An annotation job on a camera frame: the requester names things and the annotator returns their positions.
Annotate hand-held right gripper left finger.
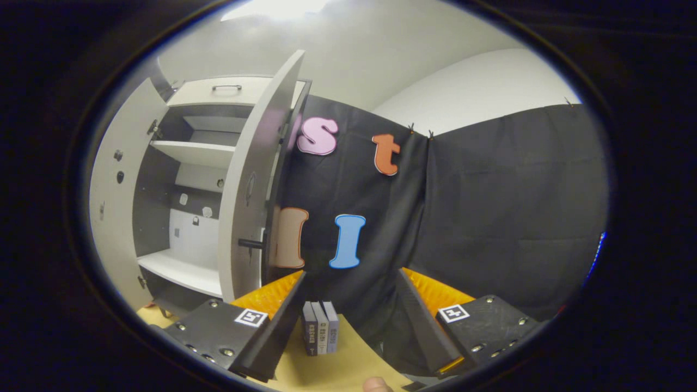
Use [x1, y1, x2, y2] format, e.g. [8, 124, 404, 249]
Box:
[162, 271, 310, 383]

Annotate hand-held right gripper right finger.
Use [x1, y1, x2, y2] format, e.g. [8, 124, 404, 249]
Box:
[396, 268, 541, 382]

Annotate white and grey cabinet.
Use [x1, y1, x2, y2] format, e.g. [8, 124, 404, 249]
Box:
[132, 75, 307, 319]

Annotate white cabinet drawer front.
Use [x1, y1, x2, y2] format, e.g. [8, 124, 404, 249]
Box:
[166, 76, 305, 108]

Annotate dark grey book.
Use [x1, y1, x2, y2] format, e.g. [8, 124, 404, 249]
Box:
[302, 301, 319, 357]

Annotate blue grey book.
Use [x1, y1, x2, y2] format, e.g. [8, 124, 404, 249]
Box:
[322, 301, 339, 353]

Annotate black backdrop cloth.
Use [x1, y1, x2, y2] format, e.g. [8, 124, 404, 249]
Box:
[264, 95, 609, 376]

